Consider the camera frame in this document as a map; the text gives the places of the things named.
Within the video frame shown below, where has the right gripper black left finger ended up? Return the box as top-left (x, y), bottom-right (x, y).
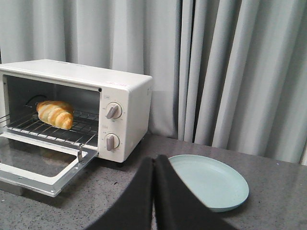
top-left (87, 158), bottom-right (154, 230)

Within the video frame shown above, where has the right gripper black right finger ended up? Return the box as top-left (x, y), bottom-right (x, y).
top-left (153, 155), bottom-right (235, 230)

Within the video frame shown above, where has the oven glass door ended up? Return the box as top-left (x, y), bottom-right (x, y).
top-left (0, 132), bottom-right (98, 197)

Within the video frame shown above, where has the golden croissant bread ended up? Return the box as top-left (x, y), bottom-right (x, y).
top-left (36, 101), bottom-right (74, 130)

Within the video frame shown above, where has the lower oven knob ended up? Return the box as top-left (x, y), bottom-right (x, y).
top-left (105, 133), bottom-right (120, 151)

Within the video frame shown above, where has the oven knob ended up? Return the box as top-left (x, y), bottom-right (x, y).
top-left (105, 133), bottom-right (120, 151)
top-left (106, 102), bottom-right (122, 119)

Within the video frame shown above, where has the white Toshiba toaster oven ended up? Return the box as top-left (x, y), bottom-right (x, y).
top-left (0, 59), bottom-right (153, 163)

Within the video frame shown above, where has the upper oven knob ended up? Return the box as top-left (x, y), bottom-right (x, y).
top-left (106, 102), bottom-right (122, 119)

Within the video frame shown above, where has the light green plate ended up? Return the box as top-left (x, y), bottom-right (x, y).
top-left (169, 154), bottom-right (249, 212)

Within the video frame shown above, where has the grey curtain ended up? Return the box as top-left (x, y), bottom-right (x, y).
top-left (0, 0), bottom-right (307, 165)

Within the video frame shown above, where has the wire oven rack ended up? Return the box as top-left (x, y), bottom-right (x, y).
top-left (0, 108), bottom-right (98, 150)

